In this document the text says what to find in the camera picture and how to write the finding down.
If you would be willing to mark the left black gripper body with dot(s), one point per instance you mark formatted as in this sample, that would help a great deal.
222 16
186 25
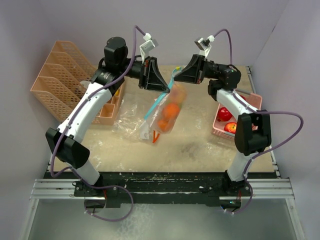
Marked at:
143 72

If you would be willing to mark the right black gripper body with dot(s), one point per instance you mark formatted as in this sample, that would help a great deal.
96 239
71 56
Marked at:
206 69

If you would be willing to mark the zip bag of mixed fruit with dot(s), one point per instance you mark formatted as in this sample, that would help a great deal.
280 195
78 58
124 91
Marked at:
162 115

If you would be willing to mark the zip bag of red apples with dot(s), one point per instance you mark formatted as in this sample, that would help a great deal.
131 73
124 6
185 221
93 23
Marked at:
130 123

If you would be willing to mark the red fake apple two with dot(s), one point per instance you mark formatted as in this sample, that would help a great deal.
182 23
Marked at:
224 115

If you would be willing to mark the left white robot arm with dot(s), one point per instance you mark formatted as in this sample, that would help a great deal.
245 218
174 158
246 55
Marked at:
65 142

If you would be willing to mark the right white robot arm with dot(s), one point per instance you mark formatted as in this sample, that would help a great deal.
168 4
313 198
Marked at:
253 131

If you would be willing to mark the orange desk file organizer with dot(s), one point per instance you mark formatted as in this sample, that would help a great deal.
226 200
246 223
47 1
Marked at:
63 79

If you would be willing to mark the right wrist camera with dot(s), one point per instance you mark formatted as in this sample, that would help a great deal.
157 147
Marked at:
204 45

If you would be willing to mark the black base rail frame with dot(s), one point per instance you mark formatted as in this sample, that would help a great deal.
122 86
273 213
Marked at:
203 188

